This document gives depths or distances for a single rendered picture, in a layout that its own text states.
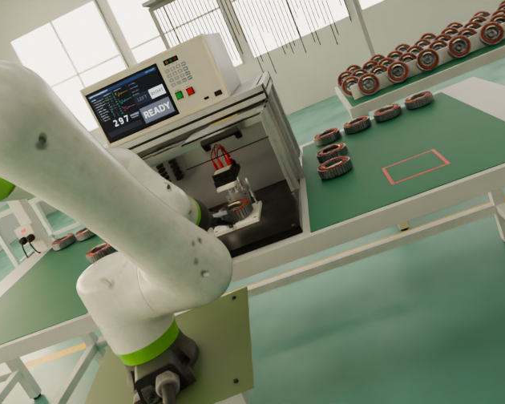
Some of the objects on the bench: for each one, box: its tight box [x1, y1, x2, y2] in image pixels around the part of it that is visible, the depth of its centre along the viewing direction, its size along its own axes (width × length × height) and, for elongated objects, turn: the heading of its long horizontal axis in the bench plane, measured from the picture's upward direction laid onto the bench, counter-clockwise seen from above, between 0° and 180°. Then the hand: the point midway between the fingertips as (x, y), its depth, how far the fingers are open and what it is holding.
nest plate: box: [214, 200, 262, 237], centre depth 154 cm, size 15×15×1 cm
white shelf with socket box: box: [6, 199, 52, 258], centre depth 223 cm, size 35×37×46 cm
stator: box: [317, 156, 353, 180], centre depth 164 cm, size 11×11×4 cm
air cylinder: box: [226, 184, 253, 204], centre depth 167 cm, size 5×8×6 cm
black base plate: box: [208, 178, 303, 258], centre depth 159 cm, size 47×64×2 cm
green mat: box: [302, 92, 505, 232], centre depth 166 cm, size 94×61×1 cm, turn 46°
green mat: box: [0, 234, 119, 351], centre depth 192 cm, size 94×61×1 cm, turn 46°
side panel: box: [269, 82, 305, 179], centre depth 184 cm, size 28×3×32 cm, turn 46°
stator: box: [217, 199, 253, 221], centre depth 154 cm, size 11×11×4 cm
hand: (220, 227), depth 132 cm, fingers open, 6 cm apart
